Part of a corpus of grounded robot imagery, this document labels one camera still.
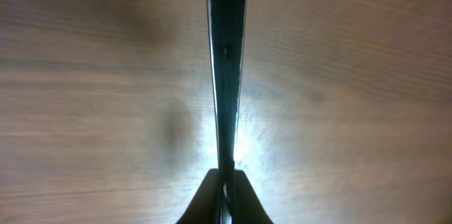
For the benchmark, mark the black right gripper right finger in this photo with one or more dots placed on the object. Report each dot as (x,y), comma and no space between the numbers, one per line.
(246,207)

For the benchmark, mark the steel fork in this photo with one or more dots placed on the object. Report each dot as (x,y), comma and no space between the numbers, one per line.
(226,26)

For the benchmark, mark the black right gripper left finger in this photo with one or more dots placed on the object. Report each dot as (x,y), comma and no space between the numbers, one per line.
(205,206)

